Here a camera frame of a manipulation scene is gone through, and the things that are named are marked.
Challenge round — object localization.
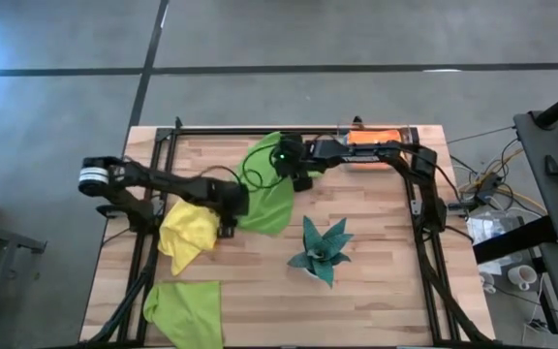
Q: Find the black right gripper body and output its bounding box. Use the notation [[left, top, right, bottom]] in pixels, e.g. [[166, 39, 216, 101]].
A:
[[272, 135, 309, 178]]

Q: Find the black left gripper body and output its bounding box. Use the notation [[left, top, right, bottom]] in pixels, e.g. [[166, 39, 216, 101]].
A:
[[210, 181, 250, 219]]

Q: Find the green microfiber towel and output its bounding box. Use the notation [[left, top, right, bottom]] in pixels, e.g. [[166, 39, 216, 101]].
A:
[[142, 280, 225, 349], [233, 130, 325, 238]]

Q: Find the yellow microfiber towel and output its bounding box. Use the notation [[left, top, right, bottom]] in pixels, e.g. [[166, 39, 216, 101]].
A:
[[157, 198, 221, 276]]

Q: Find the orange microfiber towel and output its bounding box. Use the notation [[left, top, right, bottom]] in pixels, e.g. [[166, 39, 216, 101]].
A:
[[346, 128, 404, 172]]

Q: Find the snake plant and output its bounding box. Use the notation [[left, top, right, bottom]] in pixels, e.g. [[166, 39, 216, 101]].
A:
[[287, 215, 356, 289]]

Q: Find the clear plastic bin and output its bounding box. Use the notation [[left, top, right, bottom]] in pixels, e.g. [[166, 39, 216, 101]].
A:
[[335, 120, 415, 174]]

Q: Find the black power adapter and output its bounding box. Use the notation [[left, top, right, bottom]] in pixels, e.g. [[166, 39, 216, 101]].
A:
[[475, 173, 504, 205]]

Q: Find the white plastic bag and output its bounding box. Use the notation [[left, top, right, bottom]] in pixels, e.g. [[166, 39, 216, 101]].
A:
[[466, 215, 522, 243]]

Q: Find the grey side table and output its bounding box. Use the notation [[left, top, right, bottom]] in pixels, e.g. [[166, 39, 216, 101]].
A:
[[0, 217, 47, 349]]

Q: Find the white mug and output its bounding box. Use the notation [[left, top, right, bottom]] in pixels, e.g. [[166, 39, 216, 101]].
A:
[[480, 270, 496, 295], [507, 264, 538, 292]]

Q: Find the black crossbeam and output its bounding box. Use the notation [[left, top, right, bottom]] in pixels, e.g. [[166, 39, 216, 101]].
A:
[[472, 215, 558, 266]]

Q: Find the black desk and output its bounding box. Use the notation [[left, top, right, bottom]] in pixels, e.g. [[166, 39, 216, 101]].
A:
[[513, 110, 558, 349]]

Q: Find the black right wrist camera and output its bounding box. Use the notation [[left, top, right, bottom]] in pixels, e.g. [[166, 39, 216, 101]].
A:
[[292, 173, 315, 193]]

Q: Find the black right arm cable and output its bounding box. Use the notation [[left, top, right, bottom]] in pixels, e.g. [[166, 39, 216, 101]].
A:
[[241, 143, 285, 191]]

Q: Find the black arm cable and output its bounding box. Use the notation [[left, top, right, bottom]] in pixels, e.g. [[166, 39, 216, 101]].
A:
[[241, 143, 285, 191], [196, 164, 242, 188]]

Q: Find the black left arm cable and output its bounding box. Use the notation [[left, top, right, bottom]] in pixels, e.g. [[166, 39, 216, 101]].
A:
[[196, 164, 242, 188]]

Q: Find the black aluminium table frame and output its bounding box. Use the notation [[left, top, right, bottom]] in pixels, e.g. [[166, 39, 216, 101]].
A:
[[79, 115, 498, 349]]

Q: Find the yellow floor cable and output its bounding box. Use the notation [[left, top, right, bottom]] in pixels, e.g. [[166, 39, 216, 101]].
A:
[[457, 147, 549, 214]]

